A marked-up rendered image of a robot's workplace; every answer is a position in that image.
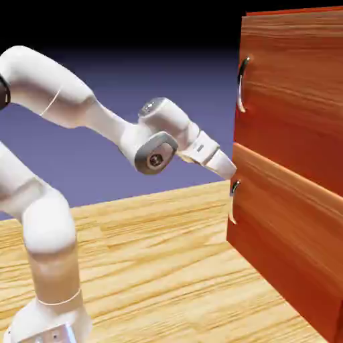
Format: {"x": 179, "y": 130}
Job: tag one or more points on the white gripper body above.
{"x": 221, "y": 162}

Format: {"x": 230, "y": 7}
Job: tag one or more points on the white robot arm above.
{"x": 53, "y": 93}

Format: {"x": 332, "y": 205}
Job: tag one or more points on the reddish wooden cabinet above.
{"x": 289, "y": 160}

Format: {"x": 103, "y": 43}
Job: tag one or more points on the small reddish cabinet door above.
{"x": 284, "y": 235}

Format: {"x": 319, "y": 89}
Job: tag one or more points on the large reddish cabinet door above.
{"x": 292, "y": 91}

